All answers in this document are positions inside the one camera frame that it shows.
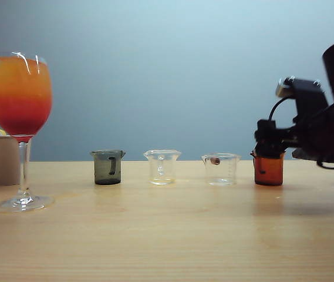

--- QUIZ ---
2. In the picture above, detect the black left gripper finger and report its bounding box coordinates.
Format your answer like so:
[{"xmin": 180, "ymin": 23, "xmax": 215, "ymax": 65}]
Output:
[
  {"xmin": 254, "ymin": 119, "xmax": 276, "ymax": 174},
  {"xmin": 275, "ymin": 127, "xmax": 288, "ymax": 156}
]

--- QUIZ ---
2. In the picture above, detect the clear measuring cup with handle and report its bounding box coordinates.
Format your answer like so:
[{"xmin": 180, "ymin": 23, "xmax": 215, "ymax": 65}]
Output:
[{"xmin": 143, "ymin": 149, "xmax": 182, "ymax": 186}]

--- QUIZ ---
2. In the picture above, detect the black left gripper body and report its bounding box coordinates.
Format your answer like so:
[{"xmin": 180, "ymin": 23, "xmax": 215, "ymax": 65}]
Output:
[{"xmin": 284, "ymin": 78, "xmax": 334, "ymax": 163}]

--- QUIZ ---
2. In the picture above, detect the clear measuring cup brown spot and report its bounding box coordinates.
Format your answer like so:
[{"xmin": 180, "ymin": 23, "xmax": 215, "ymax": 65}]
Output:
[{"xmin": 201, "ymin": 153, "xmax": 242, "ymax": 186}]

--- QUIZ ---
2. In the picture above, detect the amber measuring cup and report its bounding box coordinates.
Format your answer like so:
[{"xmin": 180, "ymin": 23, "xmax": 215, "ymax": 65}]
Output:
[{"xmin": 250, "ymin": 150, "xmax": 285, "ymax": 186}]

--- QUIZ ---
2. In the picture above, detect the wine glass with orange drink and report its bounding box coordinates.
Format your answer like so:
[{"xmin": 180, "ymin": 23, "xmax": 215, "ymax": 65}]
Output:
[{"xmin": 0, "ymin": 52, "xmax": 55, "ymax": 214}]

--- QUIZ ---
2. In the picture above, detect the smoky grey measuring cup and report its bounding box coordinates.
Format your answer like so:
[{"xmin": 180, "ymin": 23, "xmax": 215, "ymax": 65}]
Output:
[{"xmin": 90, "ymin": 150, "xmax": 126, "ymax": 186}]

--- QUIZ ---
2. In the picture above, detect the beige paper cup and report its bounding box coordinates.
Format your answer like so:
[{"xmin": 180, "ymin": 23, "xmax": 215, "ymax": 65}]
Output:
[{"xmin": 0, "ymin": 135, "xmax": 22, "ymax": 186}]

